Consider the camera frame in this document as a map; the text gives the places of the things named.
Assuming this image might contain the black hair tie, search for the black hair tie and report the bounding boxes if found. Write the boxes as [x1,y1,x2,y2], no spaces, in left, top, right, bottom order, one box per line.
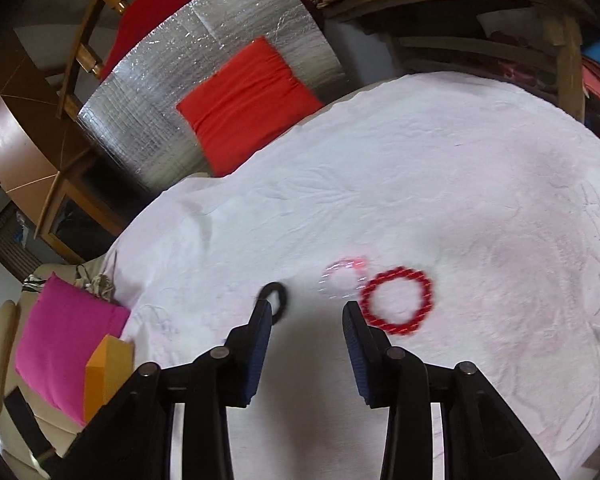
[258,282,290,324]

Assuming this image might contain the orange box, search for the orange box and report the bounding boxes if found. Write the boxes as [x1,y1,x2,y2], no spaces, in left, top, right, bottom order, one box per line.
[83,335,135,424]

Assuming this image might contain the magenta cushion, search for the magenta cushion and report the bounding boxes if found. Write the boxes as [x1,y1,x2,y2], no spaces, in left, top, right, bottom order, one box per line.
[15,272,132,426]

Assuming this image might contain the silver foil insulation mat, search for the silver foil insulation mat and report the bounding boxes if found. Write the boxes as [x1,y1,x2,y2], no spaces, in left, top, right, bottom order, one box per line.
[77,0,347,196]

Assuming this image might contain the wooden cabinet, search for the wooden cabinet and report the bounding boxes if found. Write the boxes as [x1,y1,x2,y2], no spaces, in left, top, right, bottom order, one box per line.
[0,0,146,263]

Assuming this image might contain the red cushion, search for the red cushion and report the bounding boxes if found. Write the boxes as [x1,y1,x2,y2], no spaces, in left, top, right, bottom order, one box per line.
[176,37,324,178]

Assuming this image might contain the red cloth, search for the red cloth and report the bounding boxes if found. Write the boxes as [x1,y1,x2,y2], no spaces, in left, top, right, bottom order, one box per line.
[100,0,258,81]

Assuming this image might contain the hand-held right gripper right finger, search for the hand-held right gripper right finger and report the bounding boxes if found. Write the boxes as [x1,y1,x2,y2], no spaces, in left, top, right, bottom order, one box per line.
[342,301,562,480]

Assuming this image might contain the white embossed blanket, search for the white embossed blanket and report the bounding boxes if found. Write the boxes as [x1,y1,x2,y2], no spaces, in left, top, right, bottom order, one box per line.
[103,73,600,480]

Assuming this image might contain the red bead bracelet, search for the red bead bracelet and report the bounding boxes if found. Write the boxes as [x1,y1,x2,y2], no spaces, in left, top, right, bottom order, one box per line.
[358,268,434,336]

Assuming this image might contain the clear pink bead bracelet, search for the clear pink bead bracelet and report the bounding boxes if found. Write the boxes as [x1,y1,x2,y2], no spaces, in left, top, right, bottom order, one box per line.
[321,256,370,301]

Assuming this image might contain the black strap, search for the black strap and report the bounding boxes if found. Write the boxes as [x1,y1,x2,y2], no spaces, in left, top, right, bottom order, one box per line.
[4,387,61,463]

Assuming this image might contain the beige sofa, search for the beige sofa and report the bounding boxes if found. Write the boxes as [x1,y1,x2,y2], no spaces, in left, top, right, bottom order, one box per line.
[0,252,118,480]

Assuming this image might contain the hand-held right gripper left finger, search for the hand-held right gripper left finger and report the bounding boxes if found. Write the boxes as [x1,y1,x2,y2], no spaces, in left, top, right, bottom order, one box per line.
[50,301,273,480]

